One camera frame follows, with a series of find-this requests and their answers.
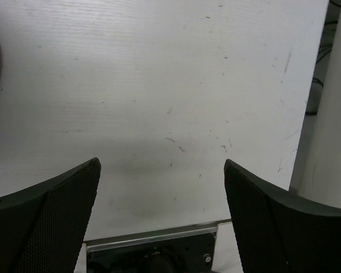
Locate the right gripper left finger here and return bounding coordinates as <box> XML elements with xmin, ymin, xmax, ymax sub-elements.
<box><xmin>0</xmin><ymin>158</ymin><xmax>101</xmax><ymax>272</ymax></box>

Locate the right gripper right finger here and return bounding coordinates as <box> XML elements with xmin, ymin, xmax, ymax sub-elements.
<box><xmin>224</xmin><ymin>159</ymin><xmax>341</xmax><ymax>272</ymax></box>

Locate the right aluminium frame rail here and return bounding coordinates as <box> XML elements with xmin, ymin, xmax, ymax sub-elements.
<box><xmin>290</xmin><ymin>13</ymin><xmax>341</xmax><ymax>208</ymax></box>

